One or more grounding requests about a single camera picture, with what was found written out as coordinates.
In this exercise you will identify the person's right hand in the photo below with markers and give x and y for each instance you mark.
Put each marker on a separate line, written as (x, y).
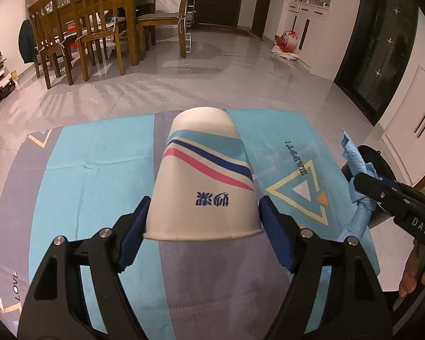
(416, 272)

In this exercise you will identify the white wardrobe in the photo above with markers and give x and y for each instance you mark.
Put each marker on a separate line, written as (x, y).
(418, 106)

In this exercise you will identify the wooden dining chair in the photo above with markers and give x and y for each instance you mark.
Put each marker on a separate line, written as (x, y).
(49, 42)
(92, 32)

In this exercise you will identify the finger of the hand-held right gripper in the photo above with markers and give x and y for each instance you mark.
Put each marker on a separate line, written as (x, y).
(379, 193)

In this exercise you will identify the striped white paper cup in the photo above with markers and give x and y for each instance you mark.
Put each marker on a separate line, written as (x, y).
(198, 170)

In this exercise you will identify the red and white bag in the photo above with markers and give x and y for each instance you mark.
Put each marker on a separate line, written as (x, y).
(287, 42)

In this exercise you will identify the white open shelf cabinet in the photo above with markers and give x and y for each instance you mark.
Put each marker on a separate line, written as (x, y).
(311, 0)

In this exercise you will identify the dark jacket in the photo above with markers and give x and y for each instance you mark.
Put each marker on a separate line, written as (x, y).
(27, 42)

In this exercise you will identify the pile of cardboard boxes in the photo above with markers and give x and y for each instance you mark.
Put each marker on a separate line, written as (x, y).
(0, 81)

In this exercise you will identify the wooden chair with grey cushion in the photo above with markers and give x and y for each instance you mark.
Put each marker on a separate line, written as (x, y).
(163, 17)

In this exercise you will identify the blue paper towel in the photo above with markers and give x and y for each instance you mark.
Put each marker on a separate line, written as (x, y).
(354, 159)

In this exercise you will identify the dark entrance door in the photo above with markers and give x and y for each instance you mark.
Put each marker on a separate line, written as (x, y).
(219, 0)

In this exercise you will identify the dark doormat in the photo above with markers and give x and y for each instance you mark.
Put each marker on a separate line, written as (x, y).
(239, 33)

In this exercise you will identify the metal shoe rack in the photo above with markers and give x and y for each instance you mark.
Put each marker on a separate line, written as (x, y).
(191, 17)

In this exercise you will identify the blue patterned floor mat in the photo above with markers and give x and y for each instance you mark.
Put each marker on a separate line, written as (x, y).
(92, 184)

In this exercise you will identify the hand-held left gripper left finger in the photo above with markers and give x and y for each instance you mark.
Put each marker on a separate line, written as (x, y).
(130, 246)

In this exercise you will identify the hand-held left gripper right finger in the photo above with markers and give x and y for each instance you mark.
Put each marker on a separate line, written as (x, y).
(277, 235)

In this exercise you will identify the black glass cabinet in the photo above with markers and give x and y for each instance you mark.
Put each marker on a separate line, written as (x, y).
(379, 53)

